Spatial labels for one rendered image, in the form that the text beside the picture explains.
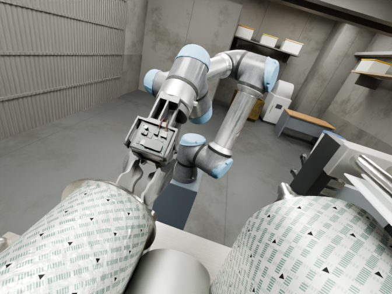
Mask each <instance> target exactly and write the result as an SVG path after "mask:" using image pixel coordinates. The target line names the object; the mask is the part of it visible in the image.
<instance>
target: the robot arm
mask: <svg viewBox="0 0 392 294"><path fill-rule="evenodd" d="M278 72H279V63H278V61H277V60H275V59H272V58H270V57H265V56H262V55H258V54H255V53H252V52H248V51H245V50H232V51H225V52H221V53H219V54H216V55H215V56H214V57H213V58H211V59H210V57H209V54H208V53H207V51H206V50H205V49H203V48H202V47H200V46H198V45H195V44H189V45H186V46H184V47H183V48H182V49H181V51H180V52H179V54H178V56H177V57H176V58H175V60H174V64H173V66H172V68H171V70H170V71H168V72H162V71H161V70H157V69H152V70H150V71H149V72H148V73H147V74H146V76H145V79H144V87H145V89H146V91H147V92H148V93H150V94H151V95H153V96H154V97H155V98H156V101H155V103H154V105H153V109H152V111H151V112H150V115H149V117H148V118H143V117H140V116H137V117H136V119H135V121H134V123H133V125H132V127H131V129H130V131H129V133H128V135H127V136H126V138H125V140H124V142H123V144H124V145H125V146H126V148H127V149H129V148H131V151H129V152H128V153H127V154H126V156H125V158H124V161H123V165H122V174H121V175H120V176H119V178H118V179H117V182H116V184H118V185H120V186H122V187H124V188H126V189H127V190H129V191H130V192H132V193H134V188H135V185H136V183H137V182H138V181H139V180H140V179H141V178H142V176H143V174H144V172H143V170H142V169H141V167H140V165H139V163H141V165H145V164H147V163H148V164H150V165H154V166H156V171H154V172H152V173H149V176H148V178H147V187H146V189H145V191H144V192H143V193H142V194H141V201H142V202H143V203H144V204H145V205H146V206H147V207H149V206H150V205H151V204H152V203H153V201H154V200H155V199H156V198H157V197H158V196H159V195H160V194H161V193H162V191H163V190H164V189H165V188H166V187H167V185H168V184H169V183H170V182H171V180H172V179H174V180H176V181H177V182H179V183H184V184H189V183H193V182H194V181H195V180H196V179H197V176H198V169H197V168H199V169H201V170H202V171H203V172H205V173H206V174H208V175H209V176H211V177H213V178H215V179H219V178H221V177H222V176H223V175H224V174H225V173H226V172H227V171H228V170H229V168H230V167H231V165H232V163H233V160H232V159H231V156H232V151H231V149H232V147H233V145H234V143H235V141H236V139H237V137H238V135H239V134H240V131H241V130H242V128H243V125H244V123H245V122H246V120H247V118H248V116H249V114H250V112H251V110H252V108H253V107H254V105H255V103H256V101H257V99H258V98H260V97H263V95H264V93H265V92H270V91H271V90H272V88H273V87H274V85H275V82H276V79H277V76H278ZM217 78H221V79H223V78H232V79H235V80H237V81H239V82H238V84H237V87H238V89H239V90H238V92H237V94H236V96H235V98H234V101H233V103H232V105H231V107H230V109H229V111H228V112H227V115H226V117H225V119H224V121H223V123H222V125H221V127H220V129H219V131H218V133H217V135H216V138H215V140H214V141H213V142H210V143H209V144H208V145H207V144H206V139H205V138H204V137H203V136H201V135H198V134H185V135H183V136H182V138H181V141H180V145H179V148H178V151H177V149H176V147H177V145H178V143H179V133H180V128H181V125H182V124H185V123H186V122H187V120H188V119H189V121H190V122H191V123H193V124H203V123H205V122H207V121H208V120H209V119H210V118H211V116H212V102H211V99H210V95H209V90H208V82H210V81H212V80H215V79H217ZM142 121H144V122H142ZM135 126H136V130H135V132H134V134H133V136H132V138H131V140H129V137H130V135H131V133H132V131H133V129H134V127H135ZM174 154H177V156H176V159H174ZM140 161H141V162H140Z"/></svg>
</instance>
